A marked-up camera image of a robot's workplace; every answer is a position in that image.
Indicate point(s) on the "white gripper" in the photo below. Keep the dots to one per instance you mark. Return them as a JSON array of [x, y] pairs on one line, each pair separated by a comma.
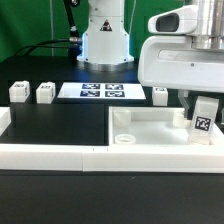
[[171, 62]]

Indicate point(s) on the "white square tabletop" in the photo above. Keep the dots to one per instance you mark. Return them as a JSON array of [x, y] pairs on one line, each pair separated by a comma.
[[148, 126]]

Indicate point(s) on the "white AprilTag base sheet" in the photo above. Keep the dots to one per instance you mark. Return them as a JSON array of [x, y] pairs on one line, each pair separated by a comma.
[[118, 91]]

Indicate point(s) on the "white U-shaped fence obstacle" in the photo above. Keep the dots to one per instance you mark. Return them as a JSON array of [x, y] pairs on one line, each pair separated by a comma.
[[117, 158]]

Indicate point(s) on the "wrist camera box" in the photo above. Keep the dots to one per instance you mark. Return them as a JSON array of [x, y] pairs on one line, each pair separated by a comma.
[[180, 21]]

